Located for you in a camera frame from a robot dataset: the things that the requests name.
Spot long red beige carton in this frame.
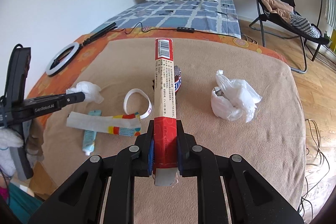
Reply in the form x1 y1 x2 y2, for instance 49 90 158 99
154 38 178 186

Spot white tissue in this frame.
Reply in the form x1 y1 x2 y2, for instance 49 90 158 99
66 81 104 104

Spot light blue cosmetic tube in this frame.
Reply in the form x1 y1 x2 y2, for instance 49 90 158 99
82 110 102 156

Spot white plastic bag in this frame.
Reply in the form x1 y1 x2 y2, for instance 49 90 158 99
211 70 262 123

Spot brown snickers wrapper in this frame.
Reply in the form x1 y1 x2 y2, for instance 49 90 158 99
174 65 182 93

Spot gloved left hand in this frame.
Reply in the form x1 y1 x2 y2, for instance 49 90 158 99
0 127 23 178

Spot orange floral bed sheet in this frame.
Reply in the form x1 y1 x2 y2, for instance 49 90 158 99
30 30 291 138

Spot white silicone wristband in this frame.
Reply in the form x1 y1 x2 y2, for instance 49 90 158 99
123 88 153 119

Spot blue checked bed sheet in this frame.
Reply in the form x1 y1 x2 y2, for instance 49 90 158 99
92 0 241 38

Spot peach clothing on chair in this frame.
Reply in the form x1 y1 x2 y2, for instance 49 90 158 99
261 0 294 23

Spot striped garment on chair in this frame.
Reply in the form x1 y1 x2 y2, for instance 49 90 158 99
290 13 321 39

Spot yellow green crate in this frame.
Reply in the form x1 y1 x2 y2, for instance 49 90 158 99
329 30 336 53

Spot black folding chair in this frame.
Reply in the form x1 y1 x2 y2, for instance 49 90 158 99
249 0 329 74

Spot black clothes drying rack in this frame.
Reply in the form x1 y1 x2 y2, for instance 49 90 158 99
317 0 335 30

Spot white ring light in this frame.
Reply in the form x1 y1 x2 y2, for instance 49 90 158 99
46 42 80 77

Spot black ring light stand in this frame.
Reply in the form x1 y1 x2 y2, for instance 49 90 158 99
80 22 117 48

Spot black cable with remote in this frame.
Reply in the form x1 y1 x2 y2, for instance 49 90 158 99
112 21 253 42

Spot floor cables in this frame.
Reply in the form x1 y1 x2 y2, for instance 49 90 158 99
297 118 332 217

